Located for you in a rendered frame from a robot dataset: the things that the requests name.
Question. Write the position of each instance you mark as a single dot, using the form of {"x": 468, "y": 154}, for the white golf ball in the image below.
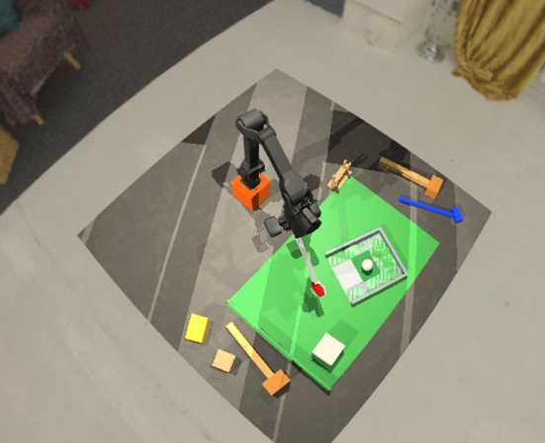
{"x": 367, "y": 265}

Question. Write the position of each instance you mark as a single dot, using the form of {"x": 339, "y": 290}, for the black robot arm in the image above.
{"x": 292, "y": 185}

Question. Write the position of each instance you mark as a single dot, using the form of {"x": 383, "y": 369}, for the blue golf putter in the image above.
{"x": 454, "y": 212}

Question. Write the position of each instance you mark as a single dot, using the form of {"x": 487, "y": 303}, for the green rectangular mat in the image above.
{"x": 280, "y": 300}

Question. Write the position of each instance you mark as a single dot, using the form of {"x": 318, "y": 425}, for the orange mallet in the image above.
{"x": 275, "y": 381}
{"x": 433, "y": 185}

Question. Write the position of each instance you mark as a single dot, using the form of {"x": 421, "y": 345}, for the white square block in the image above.
{"x": 328, "y": 349}

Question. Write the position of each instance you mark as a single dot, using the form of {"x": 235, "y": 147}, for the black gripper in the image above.
{"x": 273, "y": 226}

